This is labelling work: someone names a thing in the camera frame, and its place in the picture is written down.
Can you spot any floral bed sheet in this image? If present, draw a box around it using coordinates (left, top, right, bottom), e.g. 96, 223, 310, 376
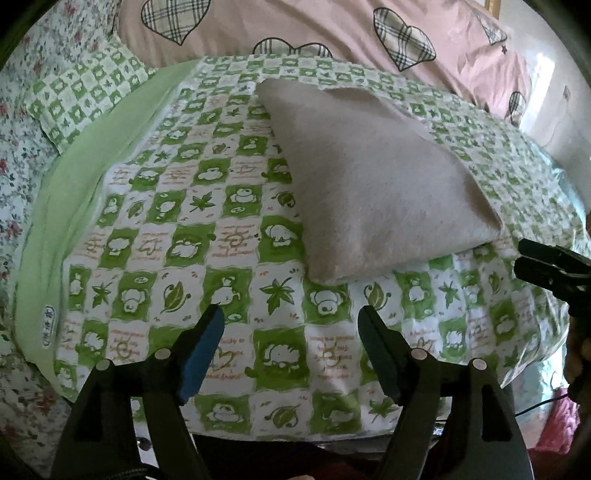
1, 1, 119, 479

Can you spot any beige fleece garment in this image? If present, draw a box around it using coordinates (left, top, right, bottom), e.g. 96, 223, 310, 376
256, 79, 503, 284

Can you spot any gold framed floral painting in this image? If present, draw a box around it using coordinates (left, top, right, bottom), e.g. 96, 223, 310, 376
481, 0, 501, 19

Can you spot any green checkered quilt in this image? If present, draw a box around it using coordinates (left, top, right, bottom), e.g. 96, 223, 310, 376
15, 56, 590, 441

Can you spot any green checkered pillow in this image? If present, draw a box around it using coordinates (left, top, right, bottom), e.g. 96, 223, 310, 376
25, 36, 156, 153

